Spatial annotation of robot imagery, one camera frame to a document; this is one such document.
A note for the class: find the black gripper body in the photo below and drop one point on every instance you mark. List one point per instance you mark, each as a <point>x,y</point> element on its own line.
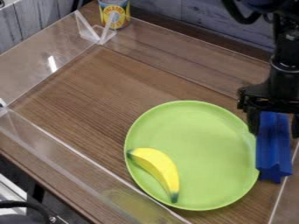
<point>255,97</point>

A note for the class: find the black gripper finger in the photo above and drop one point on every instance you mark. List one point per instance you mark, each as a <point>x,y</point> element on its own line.
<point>295,126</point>
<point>254,120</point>

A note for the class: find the blue star-shaped block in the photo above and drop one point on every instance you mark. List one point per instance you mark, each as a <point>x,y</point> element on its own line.
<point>274,160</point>

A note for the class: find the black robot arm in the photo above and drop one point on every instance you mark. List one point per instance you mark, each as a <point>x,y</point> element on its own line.
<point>276,94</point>

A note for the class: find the green plate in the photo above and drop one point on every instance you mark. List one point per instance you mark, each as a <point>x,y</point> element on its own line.
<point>207,141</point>

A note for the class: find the yellow toy banana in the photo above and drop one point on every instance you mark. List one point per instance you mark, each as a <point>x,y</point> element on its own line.
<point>156,163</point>

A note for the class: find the clear acrylic enclosure wall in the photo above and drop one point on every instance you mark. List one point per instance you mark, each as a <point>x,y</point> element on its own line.
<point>73,93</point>

